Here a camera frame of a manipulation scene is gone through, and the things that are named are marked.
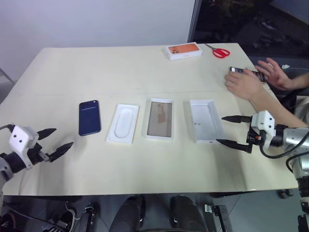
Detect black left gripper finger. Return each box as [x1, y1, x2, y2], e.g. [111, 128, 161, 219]
[37, 128, 57, 141]
[49, 142, 74, 163]

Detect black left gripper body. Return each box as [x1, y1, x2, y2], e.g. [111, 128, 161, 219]
[27, 142, 53, 166]

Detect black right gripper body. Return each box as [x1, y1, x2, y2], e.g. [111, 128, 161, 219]
[246, 128, 264, 154]

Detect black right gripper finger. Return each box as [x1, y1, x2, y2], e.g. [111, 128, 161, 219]
[221, 115, 253, 124]
[216, 139, 249, 151]

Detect white box bottom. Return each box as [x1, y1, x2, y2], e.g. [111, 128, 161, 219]
[189, 99, 226, 144]

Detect dark blue smartphone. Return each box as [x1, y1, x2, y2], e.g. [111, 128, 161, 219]
[78, 99, 102, 137]

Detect black handheld device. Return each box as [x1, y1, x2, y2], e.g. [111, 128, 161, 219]
[229, 66, 268, 84]

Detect white moulded insert tray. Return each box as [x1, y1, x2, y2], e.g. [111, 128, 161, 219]
[106, 103, 140, 145]

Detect orange print phone box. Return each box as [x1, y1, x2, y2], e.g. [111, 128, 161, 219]
[165, 43, 203, 61]

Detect person's left hand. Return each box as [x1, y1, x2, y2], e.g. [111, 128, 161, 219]
[224, 69, 267, 101]

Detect person's right hand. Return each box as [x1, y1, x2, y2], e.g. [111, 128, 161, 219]
[255, 57, 294, 91]

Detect black caster wheel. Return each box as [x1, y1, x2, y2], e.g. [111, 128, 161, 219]
[277, 188, 294, 200]

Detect dark rounded shape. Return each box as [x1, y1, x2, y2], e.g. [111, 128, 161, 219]
[115, 195, 146, 232]
[169, 194, 206, 232]

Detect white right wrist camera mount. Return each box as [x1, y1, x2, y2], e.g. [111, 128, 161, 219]
[251, 110, 277, 148]

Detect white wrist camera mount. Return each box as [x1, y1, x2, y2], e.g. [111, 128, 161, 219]
[251, 110, 277, 148]
[9, 125, 39, 170]

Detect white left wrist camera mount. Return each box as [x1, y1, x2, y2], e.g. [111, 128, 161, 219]
[9, 125, 39, 170]

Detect red handled scissors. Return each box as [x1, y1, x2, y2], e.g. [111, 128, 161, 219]
[205, 43, 231, 59]

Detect grey metal frame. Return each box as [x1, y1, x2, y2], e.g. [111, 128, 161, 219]
[0, 67, 15, 86]

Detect black metal bracket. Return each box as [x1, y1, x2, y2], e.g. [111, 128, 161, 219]
[80, 202, 100, 232]
[204, 203, 233, 232]

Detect grey partition post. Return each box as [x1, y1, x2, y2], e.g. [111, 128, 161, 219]
[186, 0, 203, 44]

